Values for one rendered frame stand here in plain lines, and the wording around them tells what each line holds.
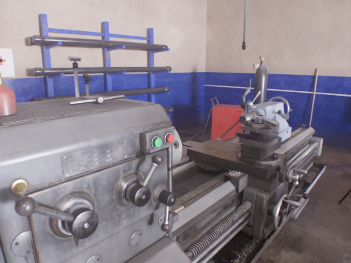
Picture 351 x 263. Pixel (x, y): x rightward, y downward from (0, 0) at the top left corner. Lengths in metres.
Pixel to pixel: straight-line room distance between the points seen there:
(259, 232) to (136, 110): 1.05
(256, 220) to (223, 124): 3.13
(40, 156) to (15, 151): 0.05
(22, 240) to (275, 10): 5.70
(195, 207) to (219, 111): 3.39
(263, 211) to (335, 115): 4.20
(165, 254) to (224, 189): 0.55
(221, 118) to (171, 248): 3.66
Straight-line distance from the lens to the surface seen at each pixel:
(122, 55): 4.75
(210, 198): 1.27
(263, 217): 1.51
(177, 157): 1.13
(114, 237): 0.83
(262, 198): 1.45
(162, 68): 4.90
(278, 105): 2.31
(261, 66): 4.48
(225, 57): 6.29
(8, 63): 3.82
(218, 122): 4.50
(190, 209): 1.16
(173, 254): 0.98
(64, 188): 0.65
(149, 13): 5.28
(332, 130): 5.55
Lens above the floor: 1.46
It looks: 14 degrees down
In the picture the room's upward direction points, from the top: straight up
